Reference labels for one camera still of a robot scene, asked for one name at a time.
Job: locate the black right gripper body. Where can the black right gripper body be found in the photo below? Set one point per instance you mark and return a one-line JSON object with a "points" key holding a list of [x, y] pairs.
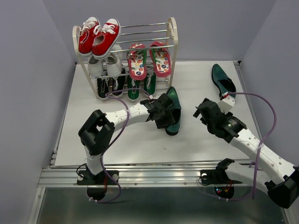
{"points": [[209, 126]]}

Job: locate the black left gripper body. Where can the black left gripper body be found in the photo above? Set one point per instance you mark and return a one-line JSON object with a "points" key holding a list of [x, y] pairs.
{"points": [[165, 118]]}

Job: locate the dark green loafer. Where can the dark green loafer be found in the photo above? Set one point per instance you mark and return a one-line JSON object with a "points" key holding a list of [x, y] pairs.
{"points": [[175, 110], [221, 80]]}

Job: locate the green canvas sneaker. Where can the green canvas sneaker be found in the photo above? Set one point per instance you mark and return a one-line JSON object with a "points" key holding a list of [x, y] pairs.
{"points": [[133, 89], [149, 84]]}

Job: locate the pink slide sandal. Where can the pink slide sandal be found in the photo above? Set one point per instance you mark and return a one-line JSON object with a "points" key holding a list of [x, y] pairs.
{"points": [[161, 59], [136, 59]]}

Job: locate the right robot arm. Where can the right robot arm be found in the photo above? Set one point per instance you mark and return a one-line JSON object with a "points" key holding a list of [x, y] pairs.
{"points": [[273, 175]]}

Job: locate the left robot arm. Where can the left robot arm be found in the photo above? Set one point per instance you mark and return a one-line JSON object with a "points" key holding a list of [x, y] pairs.
{"points": [[96, 133]]}

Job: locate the cream shoe rack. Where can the cream shoe rack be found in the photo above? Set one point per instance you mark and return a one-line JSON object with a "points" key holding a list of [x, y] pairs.
{"points": [[167, 33]]}

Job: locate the black sneaker right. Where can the black sneaker right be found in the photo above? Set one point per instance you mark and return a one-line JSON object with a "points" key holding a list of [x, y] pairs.
{"points": [[118, 86]]}

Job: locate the black sneaker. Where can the black sneaker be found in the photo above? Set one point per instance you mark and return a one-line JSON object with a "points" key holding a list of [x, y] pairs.
{"points": [[118, 86], [102, 87]]}

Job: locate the black sneaker left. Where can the black sneaker left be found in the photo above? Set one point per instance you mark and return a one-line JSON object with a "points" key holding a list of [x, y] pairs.
{"points": [[102, 87]]}

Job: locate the white sneaker right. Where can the white sneaker right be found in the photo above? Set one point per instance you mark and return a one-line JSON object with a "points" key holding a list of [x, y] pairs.
{"points": [[113, 64]]}

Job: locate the white sneaker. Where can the white sneaker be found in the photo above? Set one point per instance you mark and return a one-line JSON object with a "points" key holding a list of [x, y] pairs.
{"points": [[113, 64], [95, 67]]}

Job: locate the white sneaker left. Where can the white sneaker left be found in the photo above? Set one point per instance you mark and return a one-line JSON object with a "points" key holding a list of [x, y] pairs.
{"points": [[95, 67]]}

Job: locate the red sneaker right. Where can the red sneaker right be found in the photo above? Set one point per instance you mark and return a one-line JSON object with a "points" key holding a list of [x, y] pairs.
{"points": [[105, 38]]}

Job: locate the red sneaker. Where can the red sneaker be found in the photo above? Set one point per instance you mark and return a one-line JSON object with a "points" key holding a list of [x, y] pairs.
{"points": [[105, 38], [86, 36]]}

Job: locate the red sneaker left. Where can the red sneaker left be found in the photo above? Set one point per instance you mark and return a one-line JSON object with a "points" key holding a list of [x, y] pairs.
{"points": [[86, 36]]}

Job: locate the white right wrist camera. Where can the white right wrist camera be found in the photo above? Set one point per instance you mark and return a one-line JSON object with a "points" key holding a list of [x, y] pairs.
{"points": [[226, 103]]}

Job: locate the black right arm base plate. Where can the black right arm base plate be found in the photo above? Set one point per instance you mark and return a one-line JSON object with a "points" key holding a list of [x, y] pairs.
{"points": [[213, 176]]}

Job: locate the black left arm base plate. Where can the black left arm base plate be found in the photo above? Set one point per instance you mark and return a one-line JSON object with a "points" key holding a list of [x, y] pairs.
{"points": [[90, 179]]}

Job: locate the aluminium table edge rail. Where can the aluminium table edge rail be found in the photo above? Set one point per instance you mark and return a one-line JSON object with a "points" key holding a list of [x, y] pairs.
{"points": [[134, 176]]}

